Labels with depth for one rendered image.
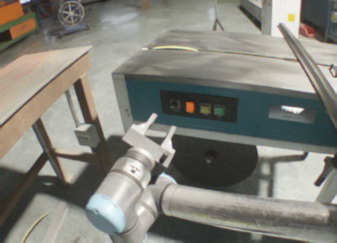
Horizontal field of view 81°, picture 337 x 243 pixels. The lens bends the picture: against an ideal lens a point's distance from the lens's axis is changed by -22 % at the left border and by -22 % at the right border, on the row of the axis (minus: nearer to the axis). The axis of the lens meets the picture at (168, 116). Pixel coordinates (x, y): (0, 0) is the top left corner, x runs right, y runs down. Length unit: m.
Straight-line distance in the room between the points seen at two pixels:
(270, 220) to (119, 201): 0.31
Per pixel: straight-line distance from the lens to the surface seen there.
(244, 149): 1.07
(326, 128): 0.81
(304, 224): 0.50
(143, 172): 0.54
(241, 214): 0.52
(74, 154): 1.30
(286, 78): 0.77
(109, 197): 0.49
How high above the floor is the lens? 1.05
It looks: 34 degrees down
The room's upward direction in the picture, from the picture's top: 7 degrees counter-clockwise
